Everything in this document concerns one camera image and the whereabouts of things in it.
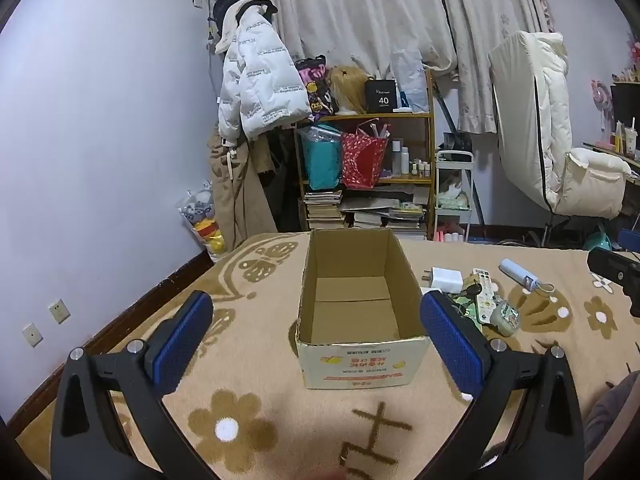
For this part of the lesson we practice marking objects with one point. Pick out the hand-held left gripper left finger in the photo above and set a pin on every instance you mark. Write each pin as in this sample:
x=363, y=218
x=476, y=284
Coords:
x=180, y=340

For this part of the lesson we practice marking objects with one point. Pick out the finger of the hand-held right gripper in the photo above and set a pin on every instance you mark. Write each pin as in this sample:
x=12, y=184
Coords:
x=612, y=267

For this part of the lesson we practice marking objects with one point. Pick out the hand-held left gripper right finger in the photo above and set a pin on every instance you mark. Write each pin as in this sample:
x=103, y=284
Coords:
x=450, y=345

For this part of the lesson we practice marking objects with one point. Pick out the green card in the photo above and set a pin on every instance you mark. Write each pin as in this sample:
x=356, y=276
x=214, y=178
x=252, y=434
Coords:
x=462, y=306

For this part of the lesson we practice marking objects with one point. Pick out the white remote control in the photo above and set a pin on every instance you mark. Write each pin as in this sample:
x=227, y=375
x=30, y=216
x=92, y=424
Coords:
x=484, y=300

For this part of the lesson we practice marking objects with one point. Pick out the round sticker-covered case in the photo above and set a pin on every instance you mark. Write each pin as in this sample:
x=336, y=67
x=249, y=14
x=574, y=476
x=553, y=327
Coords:
x=505, y=319

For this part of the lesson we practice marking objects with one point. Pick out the white charger adapter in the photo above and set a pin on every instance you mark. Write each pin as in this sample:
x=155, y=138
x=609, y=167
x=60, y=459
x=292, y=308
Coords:
x=447, y=280

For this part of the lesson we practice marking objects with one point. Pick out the cardboard box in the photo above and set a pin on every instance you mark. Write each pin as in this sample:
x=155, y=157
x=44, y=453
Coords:
x=350, y=370

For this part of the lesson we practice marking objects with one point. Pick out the teal plastic stool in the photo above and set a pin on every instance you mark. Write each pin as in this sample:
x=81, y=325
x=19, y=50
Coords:
x=597, y=240

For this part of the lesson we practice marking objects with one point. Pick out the pink and white bottles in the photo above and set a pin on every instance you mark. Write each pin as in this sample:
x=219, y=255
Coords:
x=450, y=236

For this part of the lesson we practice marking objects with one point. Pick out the bag of plush toys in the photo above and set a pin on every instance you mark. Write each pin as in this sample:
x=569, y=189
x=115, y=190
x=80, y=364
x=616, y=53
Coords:
x=207, y=230

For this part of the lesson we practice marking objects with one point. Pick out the drink cup with straw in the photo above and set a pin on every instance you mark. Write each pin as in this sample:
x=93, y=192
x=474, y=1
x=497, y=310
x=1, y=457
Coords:
x=630, y=140

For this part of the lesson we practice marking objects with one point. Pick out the person's leg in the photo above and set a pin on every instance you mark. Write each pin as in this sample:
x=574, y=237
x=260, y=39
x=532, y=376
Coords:
x=615, y=410

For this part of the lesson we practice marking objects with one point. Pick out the green tissue packs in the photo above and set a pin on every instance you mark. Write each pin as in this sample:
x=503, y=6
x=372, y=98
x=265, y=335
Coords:
x=452, y=201

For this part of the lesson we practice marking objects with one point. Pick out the cream padded chair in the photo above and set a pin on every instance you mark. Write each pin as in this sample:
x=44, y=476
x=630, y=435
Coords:
x=550, y=135

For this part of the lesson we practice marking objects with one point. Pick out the beige coat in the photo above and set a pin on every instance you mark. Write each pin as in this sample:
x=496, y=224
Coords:
x=235, y=200

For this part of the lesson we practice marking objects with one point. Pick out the black monitor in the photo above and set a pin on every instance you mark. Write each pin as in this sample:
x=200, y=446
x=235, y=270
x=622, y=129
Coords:
x=625, y=107

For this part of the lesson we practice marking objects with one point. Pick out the white brown plush toy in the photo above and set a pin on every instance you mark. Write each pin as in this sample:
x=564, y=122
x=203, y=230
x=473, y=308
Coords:
x=451, y=184

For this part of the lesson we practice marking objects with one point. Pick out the pink decoration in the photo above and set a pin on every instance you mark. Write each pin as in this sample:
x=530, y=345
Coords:
x=601, y=94

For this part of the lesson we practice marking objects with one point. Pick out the stack of books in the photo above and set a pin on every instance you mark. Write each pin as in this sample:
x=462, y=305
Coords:
x=325, y=210

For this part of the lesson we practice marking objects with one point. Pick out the white trolley cart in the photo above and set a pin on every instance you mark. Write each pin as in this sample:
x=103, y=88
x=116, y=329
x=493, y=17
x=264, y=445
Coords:
x=452, y=156

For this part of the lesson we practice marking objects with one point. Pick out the row of small cosmetic bottles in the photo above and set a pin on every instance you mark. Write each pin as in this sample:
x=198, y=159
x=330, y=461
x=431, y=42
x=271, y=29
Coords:
x=402, y=157

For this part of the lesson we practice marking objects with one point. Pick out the black pouch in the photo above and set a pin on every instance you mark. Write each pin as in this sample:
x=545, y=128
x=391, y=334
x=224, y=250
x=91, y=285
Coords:
x=456, y=142

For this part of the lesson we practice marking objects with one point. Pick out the red gift bag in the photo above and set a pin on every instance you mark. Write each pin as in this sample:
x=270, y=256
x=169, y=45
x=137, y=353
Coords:
x=362, y=160

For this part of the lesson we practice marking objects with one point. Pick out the black garment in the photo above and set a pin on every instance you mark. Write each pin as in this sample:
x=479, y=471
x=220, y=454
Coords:
x=280, y=160

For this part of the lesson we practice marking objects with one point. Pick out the teal bag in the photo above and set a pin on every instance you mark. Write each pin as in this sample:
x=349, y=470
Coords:
x=322, y=165

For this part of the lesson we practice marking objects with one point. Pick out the wooden shelf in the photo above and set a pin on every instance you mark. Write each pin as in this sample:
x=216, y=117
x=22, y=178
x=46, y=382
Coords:
x=360, y=117

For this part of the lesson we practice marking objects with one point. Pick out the black box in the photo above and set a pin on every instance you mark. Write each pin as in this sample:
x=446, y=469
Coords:
x=380, y=97

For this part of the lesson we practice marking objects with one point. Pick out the white plastic bag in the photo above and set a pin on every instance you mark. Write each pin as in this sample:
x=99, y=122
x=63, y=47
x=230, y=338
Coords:
x=410, y=80

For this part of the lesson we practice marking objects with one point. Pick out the blonde wig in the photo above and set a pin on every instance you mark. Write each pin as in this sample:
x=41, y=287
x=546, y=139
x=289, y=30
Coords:
x=347, y=90

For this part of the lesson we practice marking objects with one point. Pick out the white puffer jacket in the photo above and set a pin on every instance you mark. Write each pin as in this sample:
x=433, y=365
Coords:
x=260, y=75

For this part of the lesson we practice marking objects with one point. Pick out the black pink printed bag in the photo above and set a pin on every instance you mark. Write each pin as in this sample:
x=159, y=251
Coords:
x=312, y=85

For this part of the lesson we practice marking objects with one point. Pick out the dark hat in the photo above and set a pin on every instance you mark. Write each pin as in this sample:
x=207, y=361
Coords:
x=227, y=5

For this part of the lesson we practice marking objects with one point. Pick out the pale floral curtain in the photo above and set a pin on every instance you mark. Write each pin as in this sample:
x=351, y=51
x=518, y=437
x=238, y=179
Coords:
x=360, y=10

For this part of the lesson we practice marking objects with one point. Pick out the wall socket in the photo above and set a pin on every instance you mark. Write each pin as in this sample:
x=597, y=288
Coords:
x=32, y=334
x=59, y=311

